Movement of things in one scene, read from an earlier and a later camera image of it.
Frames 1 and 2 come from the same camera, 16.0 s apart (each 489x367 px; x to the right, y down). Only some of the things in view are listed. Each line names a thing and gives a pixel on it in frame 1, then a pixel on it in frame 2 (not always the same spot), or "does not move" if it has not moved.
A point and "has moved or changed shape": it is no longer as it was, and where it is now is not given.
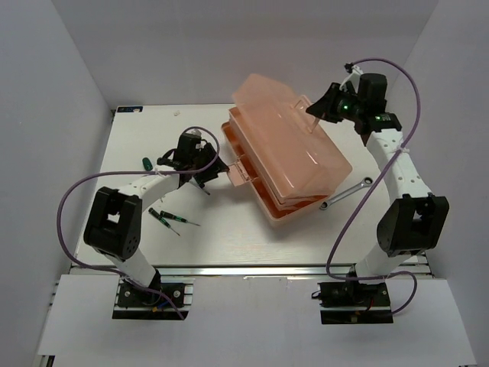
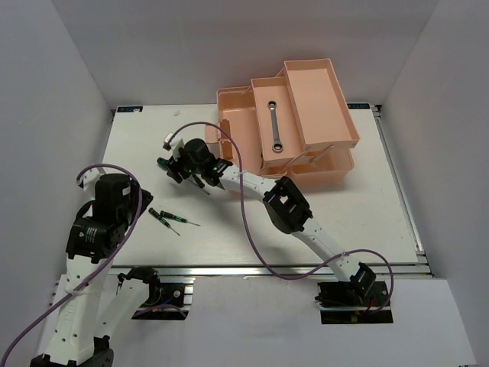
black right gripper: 325,107 to 174,165
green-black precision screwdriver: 161,219 does not move
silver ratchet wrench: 365,183 to 277,147
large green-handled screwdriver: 148,166 has moved or changed shape
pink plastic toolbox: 280,151 has moved or changed shape
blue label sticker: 129,108 does not move
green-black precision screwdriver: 176,218 does not move
